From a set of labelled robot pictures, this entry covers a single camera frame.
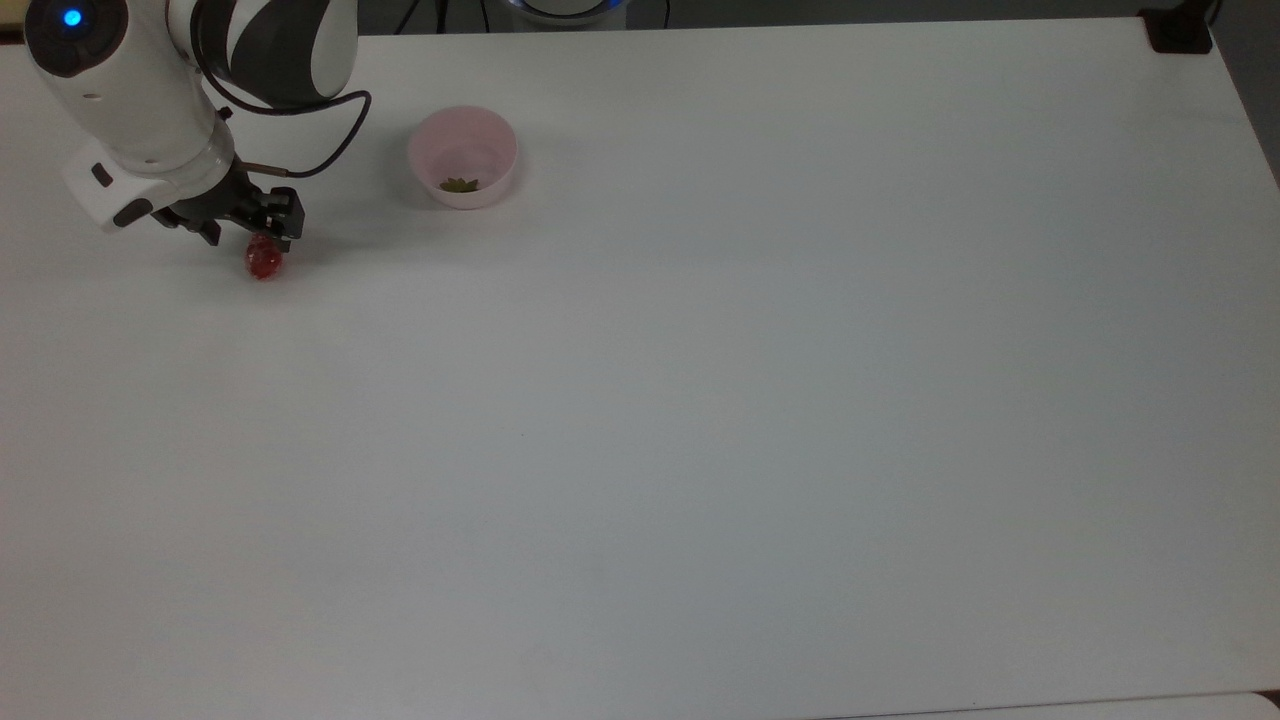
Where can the red strawberry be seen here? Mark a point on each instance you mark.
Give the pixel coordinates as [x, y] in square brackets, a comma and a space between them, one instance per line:
[265, 260]

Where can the pink plastic bowl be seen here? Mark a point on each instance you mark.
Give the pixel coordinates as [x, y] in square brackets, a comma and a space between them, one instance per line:
[440, 140]

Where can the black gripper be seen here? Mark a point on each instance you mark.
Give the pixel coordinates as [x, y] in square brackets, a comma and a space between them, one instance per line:
[225, 200]

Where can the black pole base clamp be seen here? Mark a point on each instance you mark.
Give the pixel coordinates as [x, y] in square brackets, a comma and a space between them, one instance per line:
[1178, 30]

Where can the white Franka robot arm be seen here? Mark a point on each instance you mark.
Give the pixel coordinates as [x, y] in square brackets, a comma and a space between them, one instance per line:
[130, 90]

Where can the green strawberry leaf cap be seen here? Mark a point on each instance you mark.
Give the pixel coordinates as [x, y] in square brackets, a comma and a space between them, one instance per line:
[460, 185]

